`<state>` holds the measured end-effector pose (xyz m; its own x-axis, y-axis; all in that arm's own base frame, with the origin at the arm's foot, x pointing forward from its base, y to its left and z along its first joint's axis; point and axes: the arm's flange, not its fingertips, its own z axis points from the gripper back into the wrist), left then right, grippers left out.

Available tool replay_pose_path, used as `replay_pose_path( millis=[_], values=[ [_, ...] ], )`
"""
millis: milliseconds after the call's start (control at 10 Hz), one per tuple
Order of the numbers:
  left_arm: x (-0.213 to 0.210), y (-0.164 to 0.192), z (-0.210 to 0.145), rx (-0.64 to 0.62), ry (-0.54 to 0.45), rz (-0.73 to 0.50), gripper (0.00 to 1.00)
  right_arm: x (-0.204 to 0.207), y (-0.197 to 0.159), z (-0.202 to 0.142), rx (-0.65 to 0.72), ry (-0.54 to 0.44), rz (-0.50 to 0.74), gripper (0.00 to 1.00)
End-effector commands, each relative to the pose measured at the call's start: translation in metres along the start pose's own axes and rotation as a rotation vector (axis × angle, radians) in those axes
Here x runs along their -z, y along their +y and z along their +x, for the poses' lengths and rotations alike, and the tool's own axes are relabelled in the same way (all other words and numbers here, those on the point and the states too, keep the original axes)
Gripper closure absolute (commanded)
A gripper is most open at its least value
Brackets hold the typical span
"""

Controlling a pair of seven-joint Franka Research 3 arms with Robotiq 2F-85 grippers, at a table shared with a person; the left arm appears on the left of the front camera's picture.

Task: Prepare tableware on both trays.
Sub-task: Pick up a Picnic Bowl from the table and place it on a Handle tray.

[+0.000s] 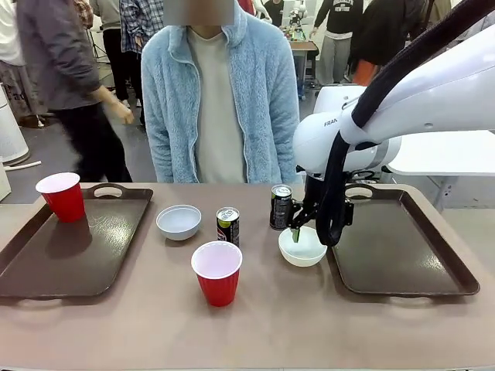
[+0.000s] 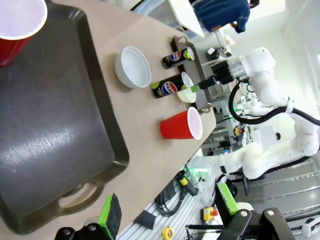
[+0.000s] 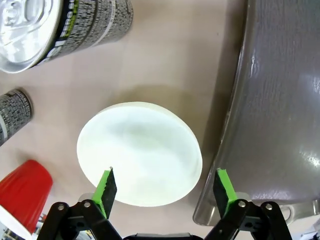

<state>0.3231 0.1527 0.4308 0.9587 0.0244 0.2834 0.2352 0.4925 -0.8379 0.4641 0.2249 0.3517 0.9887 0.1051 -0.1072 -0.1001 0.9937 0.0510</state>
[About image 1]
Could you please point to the person in blue fleece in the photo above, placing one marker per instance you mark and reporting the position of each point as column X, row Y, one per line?
column 220, row 116

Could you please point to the person in plaid shirt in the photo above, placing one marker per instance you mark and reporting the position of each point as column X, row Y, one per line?
column 135, row 31

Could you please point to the person in dark jacket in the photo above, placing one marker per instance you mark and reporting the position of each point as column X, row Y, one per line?
column 386, row 35

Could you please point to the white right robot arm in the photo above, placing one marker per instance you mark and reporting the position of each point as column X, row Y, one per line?
column 433, row 100

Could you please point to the brown plastic serving tray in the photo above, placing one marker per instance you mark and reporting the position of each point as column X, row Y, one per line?
column 394, row 247
column 73, row 243

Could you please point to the pale blue bowl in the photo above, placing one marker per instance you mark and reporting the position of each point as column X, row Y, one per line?
column 178, row 224

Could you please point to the red plastic cup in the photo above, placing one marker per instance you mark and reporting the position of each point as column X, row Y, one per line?
column 217, row 278
column 65, row 201

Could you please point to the white pipe on floor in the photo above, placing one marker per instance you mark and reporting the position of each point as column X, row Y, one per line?
column 23, row 164

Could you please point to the person in black sweatshirt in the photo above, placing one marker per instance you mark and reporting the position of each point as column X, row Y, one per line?
column 338, row 35

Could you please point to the person in white top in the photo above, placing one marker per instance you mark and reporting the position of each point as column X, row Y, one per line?
column 13, row 58

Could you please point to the white side table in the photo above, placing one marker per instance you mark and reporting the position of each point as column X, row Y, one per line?
column 444, row 154

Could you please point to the white air purifier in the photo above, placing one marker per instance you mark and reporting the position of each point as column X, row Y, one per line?
column 11, row 131

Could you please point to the white cabinet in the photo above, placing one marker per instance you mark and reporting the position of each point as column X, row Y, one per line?
column 4, row 183

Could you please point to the black drink can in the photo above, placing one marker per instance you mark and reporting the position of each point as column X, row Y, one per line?
column 280, row 208
column 228, row 228

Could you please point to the person in grey jacket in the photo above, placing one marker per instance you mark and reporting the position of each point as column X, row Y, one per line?
column 65, row 69

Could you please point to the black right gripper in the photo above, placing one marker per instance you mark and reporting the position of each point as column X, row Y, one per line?
column 311, row 193

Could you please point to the wooden background table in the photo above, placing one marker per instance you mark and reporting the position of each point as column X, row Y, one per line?
column 303, row 52

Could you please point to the white bowl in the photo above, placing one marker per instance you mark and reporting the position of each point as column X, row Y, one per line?
column 303, row 255

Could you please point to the grey jacket person's hand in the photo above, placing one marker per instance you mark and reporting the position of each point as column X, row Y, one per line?
column 124, row 113

